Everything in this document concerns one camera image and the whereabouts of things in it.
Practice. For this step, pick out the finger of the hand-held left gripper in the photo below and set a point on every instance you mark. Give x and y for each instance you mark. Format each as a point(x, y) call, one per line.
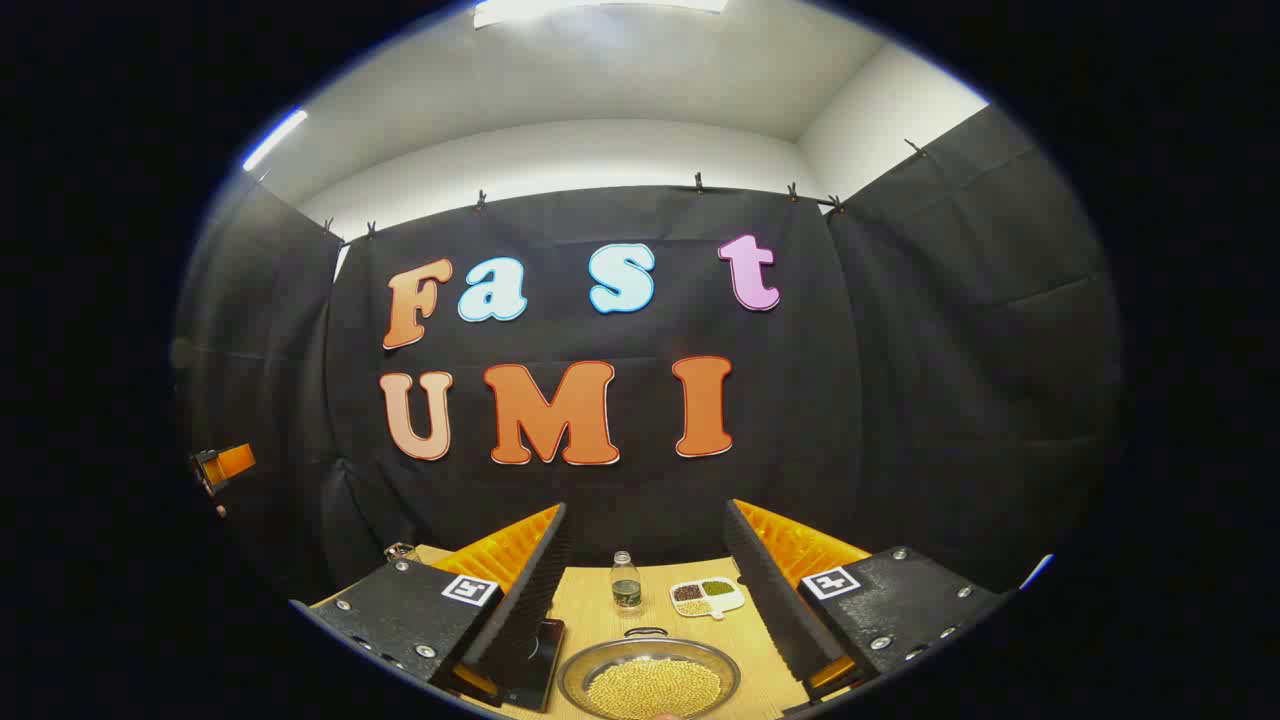
point(232, 462)

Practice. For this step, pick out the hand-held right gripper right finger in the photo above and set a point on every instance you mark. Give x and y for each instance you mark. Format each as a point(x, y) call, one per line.
point(765, 590)

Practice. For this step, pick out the pile of yellow soybeans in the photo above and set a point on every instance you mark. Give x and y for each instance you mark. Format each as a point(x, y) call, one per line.
point(652, 688)

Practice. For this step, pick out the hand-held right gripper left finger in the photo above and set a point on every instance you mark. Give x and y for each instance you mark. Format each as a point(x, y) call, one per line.
point(530, 590)

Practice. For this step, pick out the ceiling light panel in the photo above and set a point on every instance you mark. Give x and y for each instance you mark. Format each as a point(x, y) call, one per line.
point(600, 10)

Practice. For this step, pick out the white divided bean dish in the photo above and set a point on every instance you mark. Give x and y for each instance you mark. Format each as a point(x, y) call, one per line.
point(708, 597)

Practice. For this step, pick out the black induction cooktop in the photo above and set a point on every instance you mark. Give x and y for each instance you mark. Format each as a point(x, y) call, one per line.
point(535, 665)

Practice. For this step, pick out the clear plastic water bottle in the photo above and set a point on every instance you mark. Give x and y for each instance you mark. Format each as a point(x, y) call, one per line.
point(626, 585)

